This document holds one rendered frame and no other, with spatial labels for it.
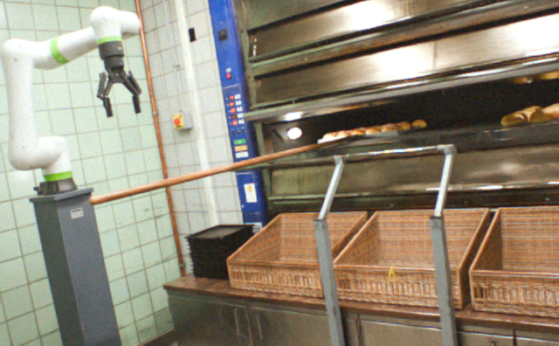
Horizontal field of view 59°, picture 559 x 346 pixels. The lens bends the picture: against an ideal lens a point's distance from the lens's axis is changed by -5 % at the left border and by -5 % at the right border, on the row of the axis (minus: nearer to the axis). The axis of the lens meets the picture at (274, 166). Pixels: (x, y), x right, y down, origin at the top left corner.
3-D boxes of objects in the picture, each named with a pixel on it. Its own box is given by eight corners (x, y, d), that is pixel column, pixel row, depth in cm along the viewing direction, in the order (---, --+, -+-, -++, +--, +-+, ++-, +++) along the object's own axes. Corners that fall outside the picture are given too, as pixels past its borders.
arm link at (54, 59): (28, 73, 208) (22, 45, 208) (50, 74, 220) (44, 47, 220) (59, 61, 202) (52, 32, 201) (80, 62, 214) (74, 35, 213)
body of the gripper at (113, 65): (115, 61, 191) (120, 85, 192) (97, 61, 184) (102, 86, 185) (127, 56, 187) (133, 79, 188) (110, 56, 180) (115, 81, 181)
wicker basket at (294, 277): (287, 259, 288) (279, 212, 286) (376, 264, 253) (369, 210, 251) (229, 288, 251) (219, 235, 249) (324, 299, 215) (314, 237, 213)
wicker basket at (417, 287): (383, 264, 251) (376, 210, 249) (498, 268, 216) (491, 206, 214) (332, 300, 213) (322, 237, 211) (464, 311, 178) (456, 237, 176)
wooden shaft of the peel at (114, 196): (93, 206, 166) (91, 197, 166) (88, 206, 168) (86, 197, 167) (350, 141, 298) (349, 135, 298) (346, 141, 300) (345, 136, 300)
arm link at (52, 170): (32, 183, 212) (24, 140, 210) (58, 178, 226) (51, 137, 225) (54, 180, 207) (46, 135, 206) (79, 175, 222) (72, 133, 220)
